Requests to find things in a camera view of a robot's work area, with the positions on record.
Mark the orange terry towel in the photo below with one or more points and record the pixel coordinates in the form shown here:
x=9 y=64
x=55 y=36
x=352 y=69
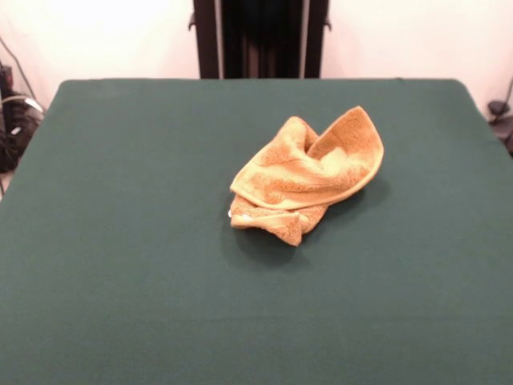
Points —
x=288 y=180

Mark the dark green tablecloth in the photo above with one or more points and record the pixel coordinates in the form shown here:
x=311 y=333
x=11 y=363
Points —
x=120 y=240

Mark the small black plug adapter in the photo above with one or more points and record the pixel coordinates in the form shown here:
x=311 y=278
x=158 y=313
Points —
x=497 y=108

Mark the black power strip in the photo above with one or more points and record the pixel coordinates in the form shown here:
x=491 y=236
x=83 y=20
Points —
x=6 y=78

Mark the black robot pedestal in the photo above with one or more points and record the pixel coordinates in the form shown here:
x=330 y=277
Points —
x=208 y=40

